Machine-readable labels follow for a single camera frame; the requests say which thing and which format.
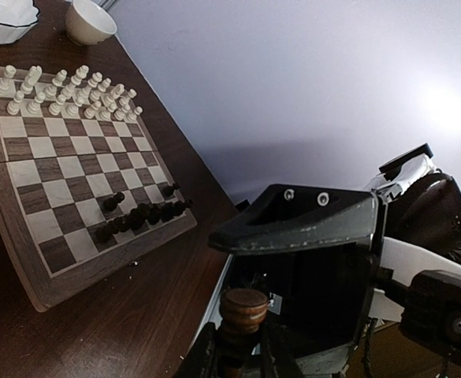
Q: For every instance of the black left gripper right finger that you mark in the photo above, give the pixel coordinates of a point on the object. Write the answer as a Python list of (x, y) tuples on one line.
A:
[(277, 360)]

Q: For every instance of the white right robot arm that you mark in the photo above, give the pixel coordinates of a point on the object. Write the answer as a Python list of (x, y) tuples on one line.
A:
[(390, 251)]

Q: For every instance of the dark chess piece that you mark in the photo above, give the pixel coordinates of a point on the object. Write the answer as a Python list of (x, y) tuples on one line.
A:
[(135, 219)]

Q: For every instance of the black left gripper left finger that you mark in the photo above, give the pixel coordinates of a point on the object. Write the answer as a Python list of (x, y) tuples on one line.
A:
[(203, 358)]

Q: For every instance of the white bishop right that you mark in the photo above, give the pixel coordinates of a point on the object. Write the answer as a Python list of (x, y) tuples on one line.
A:
[(100, 90)]

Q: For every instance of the white bishop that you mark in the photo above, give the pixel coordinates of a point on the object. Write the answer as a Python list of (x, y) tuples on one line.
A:
[(58, 80), (100, 90)]

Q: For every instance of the dark pawn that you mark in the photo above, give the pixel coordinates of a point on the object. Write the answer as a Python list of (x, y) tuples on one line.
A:
[(111, 203)]

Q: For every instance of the white bishop left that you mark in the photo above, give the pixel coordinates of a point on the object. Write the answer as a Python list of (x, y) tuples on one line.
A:
[(58, 80)]

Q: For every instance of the white pawn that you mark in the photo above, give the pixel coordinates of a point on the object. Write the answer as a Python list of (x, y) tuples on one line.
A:
[(121, 113), (13, 107), (34, 106), (133, 114), (105, 113), (56, 106), (73, 108), (92, 109)]

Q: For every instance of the white knight left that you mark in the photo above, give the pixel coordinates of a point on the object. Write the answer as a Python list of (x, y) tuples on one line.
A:
[(31, 78)]

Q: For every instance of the white knight right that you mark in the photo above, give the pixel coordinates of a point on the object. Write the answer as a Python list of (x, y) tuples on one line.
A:
[(113, 95)]

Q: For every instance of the dark rook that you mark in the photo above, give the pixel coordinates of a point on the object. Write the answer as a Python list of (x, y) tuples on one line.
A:
[(179, 207)]

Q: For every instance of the cream round bowl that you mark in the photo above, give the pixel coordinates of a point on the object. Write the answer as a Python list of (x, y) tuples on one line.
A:
[(88, 24)]

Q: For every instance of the dark bishop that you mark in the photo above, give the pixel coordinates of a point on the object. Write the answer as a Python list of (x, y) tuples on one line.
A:
[(151, 213), (111, 228)]

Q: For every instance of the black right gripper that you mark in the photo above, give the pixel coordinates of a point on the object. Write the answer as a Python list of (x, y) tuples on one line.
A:
[(321, 297)]

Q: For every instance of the white queen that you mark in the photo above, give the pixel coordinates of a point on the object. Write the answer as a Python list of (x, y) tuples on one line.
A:
[(75, 81)]

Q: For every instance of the dark pawn file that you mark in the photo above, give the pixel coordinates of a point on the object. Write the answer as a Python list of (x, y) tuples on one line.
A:
[(170, 189)]

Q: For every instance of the white knight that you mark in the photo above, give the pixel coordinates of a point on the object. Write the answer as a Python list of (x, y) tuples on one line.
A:
[(113, 95), (31, 78)]

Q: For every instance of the white scalloped bowl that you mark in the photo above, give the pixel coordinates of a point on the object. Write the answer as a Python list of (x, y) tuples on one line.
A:
[(17, 18)]

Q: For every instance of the wooden chessboard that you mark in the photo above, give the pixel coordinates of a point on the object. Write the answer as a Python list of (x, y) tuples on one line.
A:
[(55, 172)]

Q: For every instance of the white king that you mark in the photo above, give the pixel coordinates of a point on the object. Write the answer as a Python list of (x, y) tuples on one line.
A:
[(92, 83)]

